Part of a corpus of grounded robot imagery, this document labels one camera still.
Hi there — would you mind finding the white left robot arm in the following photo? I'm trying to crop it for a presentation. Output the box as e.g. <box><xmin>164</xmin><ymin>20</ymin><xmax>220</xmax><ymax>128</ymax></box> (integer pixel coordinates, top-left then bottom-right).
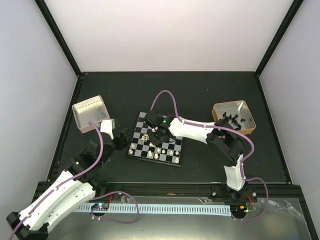
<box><xmin>6</xmin><ymin>129</ymin><xmax>128</xmax><ymax>240</ymax></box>

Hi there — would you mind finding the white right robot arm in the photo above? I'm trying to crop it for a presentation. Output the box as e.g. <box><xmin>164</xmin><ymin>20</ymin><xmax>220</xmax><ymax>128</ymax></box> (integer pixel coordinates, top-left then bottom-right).
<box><xmin>143</xmin><ymin>110</ymin><xmax>246</xmax><ymax>202</ymax></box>

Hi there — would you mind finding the pile of white chess pieces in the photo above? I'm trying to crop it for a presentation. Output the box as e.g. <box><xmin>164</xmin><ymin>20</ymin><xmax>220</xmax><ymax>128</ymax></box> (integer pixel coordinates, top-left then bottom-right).
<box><xmin>140</xmin><ymin>134</ymin><xmax>150</xmax><ymax>142</ymax></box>

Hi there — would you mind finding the pile of black chess pieces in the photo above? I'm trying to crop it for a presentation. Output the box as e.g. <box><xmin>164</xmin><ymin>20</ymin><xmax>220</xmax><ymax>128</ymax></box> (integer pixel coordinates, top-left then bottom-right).
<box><xmin>222</xmin><ymin>112</ymin><xmax>247</xmax><ymax>128</ymax></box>

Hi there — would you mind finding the black and white chessboard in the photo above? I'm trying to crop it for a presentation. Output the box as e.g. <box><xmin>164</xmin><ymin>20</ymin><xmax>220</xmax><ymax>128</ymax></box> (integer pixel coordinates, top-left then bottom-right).
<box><xmin>127</xmin><ymin>112</ymin><xmax>183</xmax><ymax>167</ymax></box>

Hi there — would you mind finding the pink metal tin box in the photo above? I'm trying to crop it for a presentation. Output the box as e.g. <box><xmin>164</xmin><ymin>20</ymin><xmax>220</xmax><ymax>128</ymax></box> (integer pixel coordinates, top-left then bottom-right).
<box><xmin>71</xmin><ymin>95</ymin><xmax>111</xmax><ymax>134</ymax></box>

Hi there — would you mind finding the gold metal tin tray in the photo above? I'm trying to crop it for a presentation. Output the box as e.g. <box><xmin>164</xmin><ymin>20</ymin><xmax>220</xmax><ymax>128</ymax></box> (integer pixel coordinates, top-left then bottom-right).
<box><xmin>211</xmin><ymin>100</ymin><xmax>256</xmax><ymax>135</ymax></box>

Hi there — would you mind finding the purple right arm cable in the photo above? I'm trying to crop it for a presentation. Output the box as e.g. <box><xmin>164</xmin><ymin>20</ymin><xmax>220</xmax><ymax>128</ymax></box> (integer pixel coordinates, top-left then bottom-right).
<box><xmin>151</xmin><ymin>89</ymin><xmax>270</xmax><ymax>222</ymax></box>

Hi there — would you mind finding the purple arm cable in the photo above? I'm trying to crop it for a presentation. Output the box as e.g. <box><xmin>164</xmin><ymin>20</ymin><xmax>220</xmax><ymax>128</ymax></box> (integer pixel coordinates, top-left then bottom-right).
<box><xmin>8</xmin><ymin>121</ymin><xmax>140</xmax><ymax>240</ymax></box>
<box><xmin>151</xmin><ymin>89</ymin><xmax>270</xmax><ymax>222</ymax></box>

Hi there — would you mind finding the light blue slotted cable duct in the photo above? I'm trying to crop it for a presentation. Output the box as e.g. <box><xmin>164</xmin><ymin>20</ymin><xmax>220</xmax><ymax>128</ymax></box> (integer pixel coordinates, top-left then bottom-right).
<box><xmin>74</xmin><ymin>203</ymin><xmax>232</xmax><ymax>217</ymax></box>

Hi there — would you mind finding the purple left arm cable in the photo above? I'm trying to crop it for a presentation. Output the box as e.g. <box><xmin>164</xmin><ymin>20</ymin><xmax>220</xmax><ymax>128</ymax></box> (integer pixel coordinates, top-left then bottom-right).
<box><xmin>8</xmin><ymin>121</ymin><xmax>140</xmax><ymax>240</ymax></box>

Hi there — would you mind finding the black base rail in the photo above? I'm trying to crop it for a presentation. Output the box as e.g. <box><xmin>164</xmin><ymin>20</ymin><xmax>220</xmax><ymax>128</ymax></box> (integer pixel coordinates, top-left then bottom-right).
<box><xmin>96</xmin><ymin>182</ymin><xmax>303</xmax><ymax>203</ymax></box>

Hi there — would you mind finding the black frame post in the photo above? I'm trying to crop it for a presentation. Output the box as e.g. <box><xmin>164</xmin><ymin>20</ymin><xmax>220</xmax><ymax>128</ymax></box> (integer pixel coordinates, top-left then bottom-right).
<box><xmin>254</xmin><ymin>0</ymin><xmax>304</xmax><ymax>77</ymax></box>
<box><xmin>34</xmin><ymin>0</ymin><xmax>82</xmax><ymax>77</ymax></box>

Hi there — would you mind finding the black frame post right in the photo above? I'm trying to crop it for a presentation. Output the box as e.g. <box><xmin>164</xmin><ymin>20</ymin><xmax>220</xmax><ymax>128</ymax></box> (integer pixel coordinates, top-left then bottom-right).
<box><xmin>254</xmin><ymin>0</ymin><xmax>304</xmax><ymax>77</ymax></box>

